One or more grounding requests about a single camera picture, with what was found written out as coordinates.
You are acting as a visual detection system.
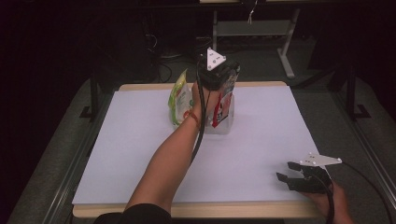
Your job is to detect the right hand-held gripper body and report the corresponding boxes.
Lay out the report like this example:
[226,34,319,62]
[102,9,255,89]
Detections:
[287,151,343,194]

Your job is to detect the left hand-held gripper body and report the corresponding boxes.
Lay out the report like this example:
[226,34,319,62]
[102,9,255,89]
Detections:
[197,47,241,91]

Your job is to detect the red and black packet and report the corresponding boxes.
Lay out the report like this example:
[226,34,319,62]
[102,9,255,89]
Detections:
[210,69,241,129]

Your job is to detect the white and green snack bag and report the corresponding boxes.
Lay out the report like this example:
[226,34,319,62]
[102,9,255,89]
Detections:
[167,68,194,127]

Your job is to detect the clear plastic container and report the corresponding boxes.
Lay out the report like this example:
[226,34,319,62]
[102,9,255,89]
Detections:
[169,90,235,135]

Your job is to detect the person's right hand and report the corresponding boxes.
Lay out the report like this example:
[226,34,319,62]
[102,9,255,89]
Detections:
[299,181,350,219]

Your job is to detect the person's left hand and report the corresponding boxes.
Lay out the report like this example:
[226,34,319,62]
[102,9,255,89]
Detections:
[190,79,220,118]

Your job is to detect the black metal stand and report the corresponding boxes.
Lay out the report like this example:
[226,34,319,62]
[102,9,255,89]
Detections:
[78,69,105,121]
[340,63,372,121]

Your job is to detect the black sleeve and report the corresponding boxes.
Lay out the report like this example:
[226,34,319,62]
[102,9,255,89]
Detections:
[92,203,173,224]

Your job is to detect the thick black cable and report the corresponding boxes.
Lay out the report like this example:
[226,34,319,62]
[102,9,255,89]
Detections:
[190,59,213,166]
[306,171,336,224]

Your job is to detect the black floor cables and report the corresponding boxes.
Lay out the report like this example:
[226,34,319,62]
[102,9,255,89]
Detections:
[143,31,206,84]

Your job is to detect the red string bracelet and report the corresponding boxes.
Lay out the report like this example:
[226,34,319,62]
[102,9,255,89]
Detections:
[186,109,202,131]

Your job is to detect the white metal desk frame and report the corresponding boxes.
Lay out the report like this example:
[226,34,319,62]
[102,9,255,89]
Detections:
[210,7,302,80]

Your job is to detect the thin black cable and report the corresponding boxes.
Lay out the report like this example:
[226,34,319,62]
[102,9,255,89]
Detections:
[340,161,394,224]

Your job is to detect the hanging white cord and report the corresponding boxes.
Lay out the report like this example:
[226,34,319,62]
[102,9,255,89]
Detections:
[247,0,260,25]

